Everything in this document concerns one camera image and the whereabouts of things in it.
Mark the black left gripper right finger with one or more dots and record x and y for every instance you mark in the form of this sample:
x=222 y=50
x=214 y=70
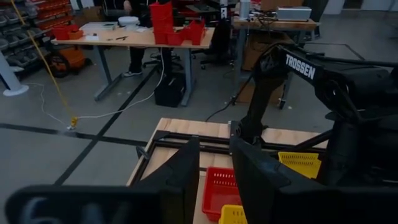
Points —
x=311 y=205

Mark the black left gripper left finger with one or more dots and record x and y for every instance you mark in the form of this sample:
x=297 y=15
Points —
x=93 y=205

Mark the yellow plastic basket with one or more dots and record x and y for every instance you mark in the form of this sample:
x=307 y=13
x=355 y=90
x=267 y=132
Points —
x=231 y=216
x=298 y=163

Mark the red plastic basket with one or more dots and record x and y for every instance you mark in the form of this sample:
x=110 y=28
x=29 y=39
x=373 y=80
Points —
x=217 y=193

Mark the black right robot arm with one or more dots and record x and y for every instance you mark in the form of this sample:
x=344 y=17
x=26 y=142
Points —
x=342 y=81

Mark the yellow power plug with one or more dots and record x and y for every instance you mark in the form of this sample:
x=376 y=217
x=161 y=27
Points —
x=74 y=121

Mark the black computer tower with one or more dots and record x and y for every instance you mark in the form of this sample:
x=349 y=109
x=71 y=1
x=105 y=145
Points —
x=169 y=91

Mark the orange shop vacuum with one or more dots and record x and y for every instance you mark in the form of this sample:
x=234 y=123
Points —
x=73 y=57

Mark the person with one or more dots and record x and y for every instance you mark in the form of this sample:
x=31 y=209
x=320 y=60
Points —
x=136 y=59

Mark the white pole base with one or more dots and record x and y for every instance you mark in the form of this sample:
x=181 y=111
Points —
x=9 y=77

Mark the large cardboard box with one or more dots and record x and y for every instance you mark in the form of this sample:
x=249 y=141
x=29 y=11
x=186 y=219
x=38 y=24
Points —
x=255 y=53

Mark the wooden desk with grey legs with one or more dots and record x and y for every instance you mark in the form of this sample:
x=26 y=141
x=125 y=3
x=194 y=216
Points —
x=136 y=39

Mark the small red bins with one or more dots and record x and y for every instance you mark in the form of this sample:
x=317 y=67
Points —
x=62 y=32

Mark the wooden desk with metal legs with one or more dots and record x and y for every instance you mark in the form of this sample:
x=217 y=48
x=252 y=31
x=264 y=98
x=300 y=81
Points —
x=273 y=25

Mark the parts rack with bins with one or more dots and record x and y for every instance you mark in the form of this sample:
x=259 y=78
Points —
x=18 y=34

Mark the white round bowl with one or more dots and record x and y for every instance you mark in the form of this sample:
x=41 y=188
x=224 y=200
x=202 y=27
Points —
x=128 y=21

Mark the black office chair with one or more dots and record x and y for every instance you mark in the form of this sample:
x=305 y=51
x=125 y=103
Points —
x=219 y=40

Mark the grey box device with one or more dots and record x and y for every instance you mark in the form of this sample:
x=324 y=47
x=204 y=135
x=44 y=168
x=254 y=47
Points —
x=293 y=14

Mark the red stacked storage bins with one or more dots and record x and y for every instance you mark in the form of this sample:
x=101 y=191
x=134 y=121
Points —
x=161 y=18

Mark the red open storage bins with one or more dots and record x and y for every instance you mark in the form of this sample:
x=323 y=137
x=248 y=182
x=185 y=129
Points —
x=194 y=32

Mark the white bottle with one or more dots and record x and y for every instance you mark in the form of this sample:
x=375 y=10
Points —
x=244 y=9

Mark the black table rig frame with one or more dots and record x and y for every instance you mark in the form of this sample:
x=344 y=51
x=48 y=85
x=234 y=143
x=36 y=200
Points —
x=161 y=137

